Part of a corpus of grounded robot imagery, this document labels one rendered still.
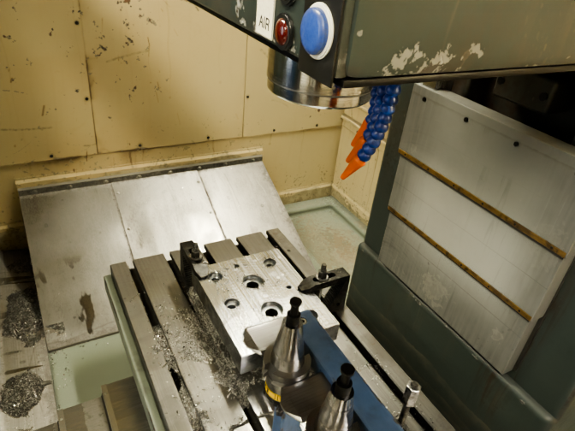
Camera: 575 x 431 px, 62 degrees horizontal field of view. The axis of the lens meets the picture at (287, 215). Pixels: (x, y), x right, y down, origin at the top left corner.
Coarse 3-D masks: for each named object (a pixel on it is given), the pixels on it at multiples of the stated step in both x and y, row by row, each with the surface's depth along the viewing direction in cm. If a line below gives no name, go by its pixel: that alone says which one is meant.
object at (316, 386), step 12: (300, 384) 60; (312, 384) 61; (324, 384) 61; (288, 396) 59; (300, 396) 59; (312, 396) 59; (324, 396) 59; (288, 408) 57; (300, 408) 57; (312, 408) 58; (300, 420) 56
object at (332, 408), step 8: (352, 392) 51; (328, 400) 51; (336, 400) 50; (344, 400) 50; (352, 400) 51; (320, 408) 54; (328, 408) 51; (336, 408) 50; (344, 408) 50; (352, 408) 51; (320, 416) 53; (328, 416) 51; (336, 416) 51; (344, 416) 51; (352, 416) 52; (320, 424) 53; (328, 424) 52; (336, 424) 51; (344, 424) 51; (352, 424) 53
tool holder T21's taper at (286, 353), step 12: (300, 324) 59; (288, 336) 58; (300, 336) 59; (276, 348) 60; (288, 348) 59; (300, 348) 60; (276, 360) 60; (288, 360) 60; (300, 360) 61; (288, 372) 61
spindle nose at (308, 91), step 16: (272, 64) 65; (288, 64) 62; (272, 80) 66; (288, 80) 63; (304, 80) 62; (288, 96) 65; (304, 96) 63; (320, 96) 63; (336, 96) 63; (352, 96) 64; (368, 96) 67
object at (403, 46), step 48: (192, 0) 54; (240, 0) 42; (384, 0) 30; (432, 0) 31; (480, 0) 33; (528, 0) 36; (384, 48) 32; (432, 48) 34; (480, 48) 36; (528, 48) 39
